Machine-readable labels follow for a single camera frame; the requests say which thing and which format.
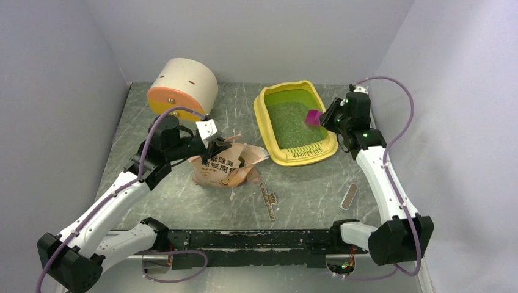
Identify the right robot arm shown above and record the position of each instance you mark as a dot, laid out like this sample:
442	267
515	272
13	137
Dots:
404	234

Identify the yellow green litter box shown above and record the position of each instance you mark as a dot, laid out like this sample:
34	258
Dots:
280	112

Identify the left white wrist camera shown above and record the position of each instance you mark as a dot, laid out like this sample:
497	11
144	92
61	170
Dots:
207	130

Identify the white orange cylindrical bin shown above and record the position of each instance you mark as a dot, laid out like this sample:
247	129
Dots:
186	83

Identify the small white grey clip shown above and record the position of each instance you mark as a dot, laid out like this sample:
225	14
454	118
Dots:
348	197

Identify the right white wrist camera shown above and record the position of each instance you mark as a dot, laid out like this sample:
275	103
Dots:
358	89

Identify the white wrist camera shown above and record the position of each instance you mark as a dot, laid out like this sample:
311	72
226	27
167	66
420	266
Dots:
358	89
207	130

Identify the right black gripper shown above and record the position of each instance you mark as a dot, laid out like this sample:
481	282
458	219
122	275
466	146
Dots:
336	105

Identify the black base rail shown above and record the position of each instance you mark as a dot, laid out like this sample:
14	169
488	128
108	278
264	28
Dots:
242	248

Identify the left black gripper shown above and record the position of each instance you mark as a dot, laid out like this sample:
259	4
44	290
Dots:
220	145

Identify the torn bag top strip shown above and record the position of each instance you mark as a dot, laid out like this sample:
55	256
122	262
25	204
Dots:
270	200

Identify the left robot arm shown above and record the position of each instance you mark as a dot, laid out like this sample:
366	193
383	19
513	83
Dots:
81	252

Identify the magenta plastic scoop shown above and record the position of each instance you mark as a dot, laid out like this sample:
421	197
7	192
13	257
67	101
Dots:
313	118

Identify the pink cat litter bag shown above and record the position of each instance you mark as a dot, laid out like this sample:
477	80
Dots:
230	168

